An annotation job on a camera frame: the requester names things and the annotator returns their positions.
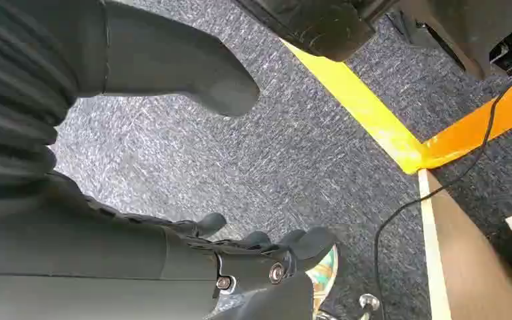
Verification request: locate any ribbed grey right arm sleeve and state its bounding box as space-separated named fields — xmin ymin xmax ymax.
xmin=0 ymin=0 xmax=107 ymax=199

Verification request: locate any round metal furniture foot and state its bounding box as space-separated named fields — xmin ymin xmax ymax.
xmin=358 ymin=293 xmax=381 ymax=320

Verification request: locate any black robot foot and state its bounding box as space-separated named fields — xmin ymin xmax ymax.
xmin=233 ymin=0 xmax=377 ymax=63
xmin=388 ymin=0 xmax=512 ymax=81

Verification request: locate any yellow floor tape strip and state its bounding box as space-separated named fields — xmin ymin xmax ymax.
xmin=281 ymin=39 xmax=427 ymax=176

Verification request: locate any brown wooden furniture panel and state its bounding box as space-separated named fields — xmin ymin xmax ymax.
xmin=417 ymin=169 xmax=512 ymax=320

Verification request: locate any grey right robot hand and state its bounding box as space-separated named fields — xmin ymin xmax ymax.
xmin=0 ymin=0 xmax=339 ymax=320

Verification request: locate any thin black cable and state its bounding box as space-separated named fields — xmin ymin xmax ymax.
xmin=372 ymin=79 xmax=512 ymax=320

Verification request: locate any orange floor tape strip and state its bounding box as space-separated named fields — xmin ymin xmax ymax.
xmin=420 ymin=70 xmax=512 ymax=171

